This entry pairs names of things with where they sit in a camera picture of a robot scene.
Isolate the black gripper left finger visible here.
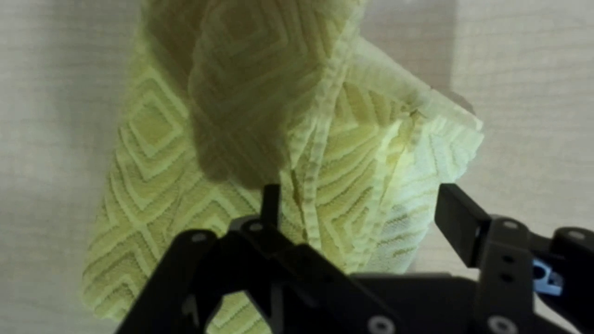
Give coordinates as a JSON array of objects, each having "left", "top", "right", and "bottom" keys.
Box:
[{"left": 113, "top": 184, "right": 401, "bottom": 334}]

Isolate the yellow textured towel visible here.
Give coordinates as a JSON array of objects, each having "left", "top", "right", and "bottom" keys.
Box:
[{"left": 79, "top": 0, "right": 486, "bottom": 334}]

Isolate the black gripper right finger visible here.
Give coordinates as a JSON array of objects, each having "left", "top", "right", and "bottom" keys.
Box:
[{"left": 432, "top": 182, "right": 594, "bottom": 334}]

